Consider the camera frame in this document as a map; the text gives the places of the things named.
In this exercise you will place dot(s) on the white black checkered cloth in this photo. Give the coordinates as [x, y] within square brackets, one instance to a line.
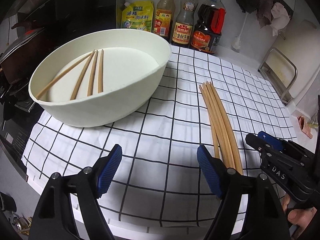
[158, 191]

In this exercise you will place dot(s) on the dark red cooking pot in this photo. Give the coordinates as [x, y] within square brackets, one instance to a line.
[21, 63]

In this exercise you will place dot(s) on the large dark soy sauce jug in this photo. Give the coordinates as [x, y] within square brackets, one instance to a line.
[208, 28]

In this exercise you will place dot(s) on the metal rack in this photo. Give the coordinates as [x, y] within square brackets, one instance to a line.
[280, 71]

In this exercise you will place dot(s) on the white oval bowl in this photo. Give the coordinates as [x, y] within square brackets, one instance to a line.
[133, 65]

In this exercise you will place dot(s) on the wooden chopstick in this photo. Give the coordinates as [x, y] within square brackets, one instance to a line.
[229, 130]
[100, 72]
[210, 112]
[218, 135]
[81, 76]
[61, 75]
[92, 75]
[227, 147]

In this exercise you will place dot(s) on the glass pot lid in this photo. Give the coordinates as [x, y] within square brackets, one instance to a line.
[21, 41]

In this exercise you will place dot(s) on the pink sponge cloth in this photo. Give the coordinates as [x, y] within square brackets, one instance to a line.
[303, 125]

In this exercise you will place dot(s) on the clear soy sauce bottle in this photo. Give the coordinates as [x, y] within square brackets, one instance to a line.
[184, 23]

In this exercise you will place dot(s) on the black gas stove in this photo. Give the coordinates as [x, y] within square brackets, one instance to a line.
[19, 113]

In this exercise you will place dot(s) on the hanging pink rag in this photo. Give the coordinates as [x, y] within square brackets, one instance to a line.
[280, 18]

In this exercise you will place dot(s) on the wooden chopstick on cloth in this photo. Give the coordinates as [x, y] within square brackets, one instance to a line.
[229, 130]
[218, 135]
[227, 147]
[210, 112]

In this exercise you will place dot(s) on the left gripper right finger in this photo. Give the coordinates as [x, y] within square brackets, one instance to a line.
[264, 218]

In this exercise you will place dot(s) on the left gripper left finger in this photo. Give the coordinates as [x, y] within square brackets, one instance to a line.
[54, 218]

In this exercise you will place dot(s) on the right hand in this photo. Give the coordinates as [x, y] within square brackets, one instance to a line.
[300, 218]

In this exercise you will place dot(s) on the yellow-cap vinegar bottle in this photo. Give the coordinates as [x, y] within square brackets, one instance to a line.
[162, 24]

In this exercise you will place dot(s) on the hanging dark rag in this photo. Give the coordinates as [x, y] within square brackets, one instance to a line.
[261, 7]

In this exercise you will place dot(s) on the yellow seasoning pouch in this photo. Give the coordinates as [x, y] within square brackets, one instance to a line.
[138, 15]

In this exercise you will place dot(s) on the metal kettle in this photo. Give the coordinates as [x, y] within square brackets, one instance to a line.
[22, 224]

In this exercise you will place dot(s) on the white dish brush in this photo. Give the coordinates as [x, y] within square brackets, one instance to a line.
[236, 44]

